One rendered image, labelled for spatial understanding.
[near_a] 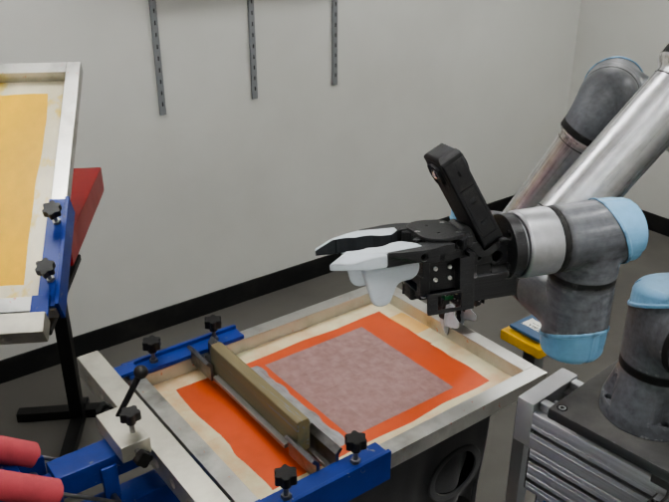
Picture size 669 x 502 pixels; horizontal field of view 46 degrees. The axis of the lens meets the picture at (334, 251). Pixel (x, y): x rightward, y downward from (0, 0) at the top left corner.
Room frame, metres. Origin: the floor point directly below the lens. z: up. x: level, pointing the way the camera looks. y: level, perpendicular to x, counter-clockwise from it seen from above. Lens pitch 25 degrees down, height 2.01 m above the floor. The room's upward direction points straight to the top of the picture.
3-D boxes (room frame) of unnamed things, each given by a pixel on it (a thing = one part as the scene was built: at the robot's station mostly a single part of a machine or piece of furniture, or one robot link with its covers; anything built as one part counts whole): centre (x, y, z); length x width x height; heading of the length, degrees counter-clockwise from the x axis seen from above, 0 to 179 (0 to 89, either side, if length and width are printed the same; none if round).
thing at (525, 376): (1.51, 0.00, 0.97); 0.79 x 0.58 x 0.04; 127
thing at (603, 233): (0.80, -0.29, 1.65); 0.11 x 0.08 x 0.09; 108
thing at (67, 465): (1.17, 0.45, 1.02); 0.17 x 0.06 x 0.05; 127
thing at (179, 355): (1.59, 0.36, 0.97); 0.30 x 0.05 x 0.07; 127
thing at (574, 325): (0.81, -0.28, 1.55); 0.11 x 0.08 x 0.11; 18
